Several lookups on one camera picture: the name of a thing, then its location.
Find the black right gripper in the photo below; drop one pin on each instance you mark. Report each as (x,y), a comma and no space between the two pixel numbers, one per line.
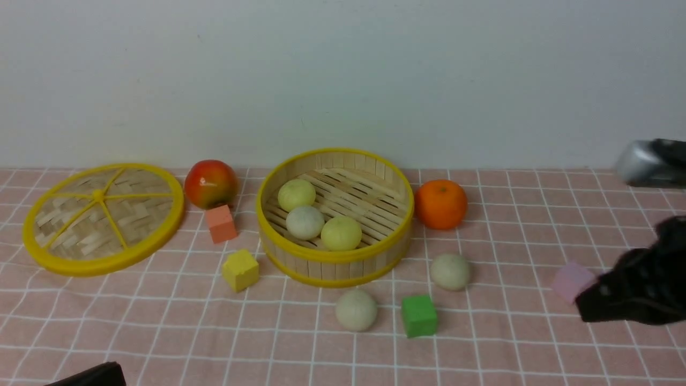
(646,285)

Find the white bun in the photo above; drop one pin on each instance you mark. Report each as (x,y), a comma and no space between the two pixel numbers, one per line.
(356,310)
(451,272)
(305,222)

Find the yellow bun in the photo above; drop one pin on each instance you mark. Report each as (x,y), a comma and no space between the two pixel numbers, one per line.
(296,193)
(341,234)

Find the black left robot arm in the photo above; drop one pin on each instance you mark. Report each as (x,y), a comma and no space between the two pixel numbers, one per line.
(107,373)

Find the yellow rimmed bamboo steamer tray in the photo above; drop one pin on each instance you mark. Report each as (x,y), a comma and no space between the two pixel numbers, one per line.
(351,183)

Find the yellow rimmed bamboo steamer lid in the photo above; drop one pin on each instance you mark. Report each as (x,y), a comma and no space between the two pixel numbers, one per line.
(104,219)

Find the pink foam block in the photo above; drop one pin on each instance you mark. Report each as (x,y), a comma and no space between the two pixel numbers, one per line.
(571,280)

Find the pink checkered tablecloth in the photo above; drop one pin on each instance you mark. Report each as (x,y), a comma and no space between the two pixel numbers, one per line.
(173,320)

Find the green foam cube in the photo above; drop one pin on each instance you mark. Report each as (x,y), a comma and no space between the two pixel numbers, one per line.
(419,316)

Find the orange fruit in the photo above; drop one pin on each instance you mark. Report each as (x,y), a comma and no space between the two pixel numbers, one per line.
(441,204)

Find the yellow foam cube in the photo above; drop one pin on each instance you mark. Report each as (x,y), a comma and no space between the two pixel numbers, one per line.
(240,270)

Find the orange foam cube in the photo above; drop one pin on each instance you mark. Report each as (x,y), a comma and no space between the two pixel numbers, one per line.
(221,225)

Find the red yellow apple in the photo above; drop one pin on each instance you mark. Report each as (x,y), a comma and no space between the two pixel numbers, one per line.
(211,183)

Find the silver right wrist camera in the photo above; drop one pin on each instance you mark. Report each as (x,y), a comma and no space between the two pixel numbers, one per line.
(658,163)

